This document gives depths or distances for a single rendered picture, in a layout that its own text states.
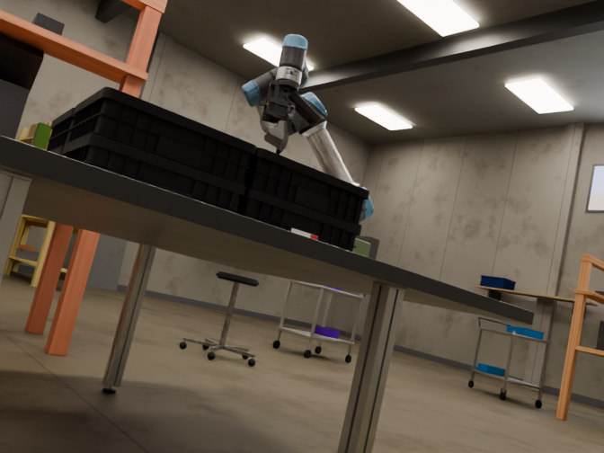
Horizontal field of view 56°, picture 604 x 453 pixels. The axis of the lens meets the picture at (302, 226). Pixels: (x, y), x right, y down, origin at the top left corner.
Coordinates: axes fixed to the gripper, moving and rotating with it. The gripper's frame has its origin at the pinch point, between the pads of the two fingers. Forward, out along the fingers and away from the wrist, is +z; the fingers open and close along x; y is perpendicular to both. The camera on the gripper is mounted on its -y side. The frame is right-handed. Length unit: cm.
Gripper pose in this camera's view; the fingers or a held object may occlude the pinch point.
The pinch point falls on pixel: (281, 150)
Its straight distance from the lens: 168.1
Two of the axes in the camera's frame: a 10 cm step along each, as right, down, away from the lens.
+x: 2.7, -1.2, -9.6
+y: -9.5, -2.1, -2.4
